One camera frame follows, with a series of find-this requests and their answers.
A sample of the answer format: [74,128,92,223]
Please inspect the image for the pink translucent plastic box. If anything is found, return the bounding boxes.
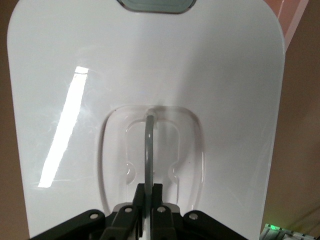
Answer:
[264,0,311,49]

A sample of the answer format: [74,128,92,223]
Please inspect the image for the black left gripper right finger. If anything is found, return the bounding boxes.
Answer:
[150,183,176,240]

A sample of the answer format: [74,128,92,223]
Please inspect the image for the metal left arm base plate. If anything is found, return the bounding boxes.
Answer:
[259,222,320,240]

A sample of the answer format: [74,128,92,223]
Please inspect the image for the white box lid grey clips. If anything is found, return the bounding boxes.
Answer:
[6,0,287,240]

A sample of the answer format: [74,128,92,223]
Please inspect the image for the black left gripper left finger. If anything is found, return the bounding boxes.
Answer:
[101,183,147,240]

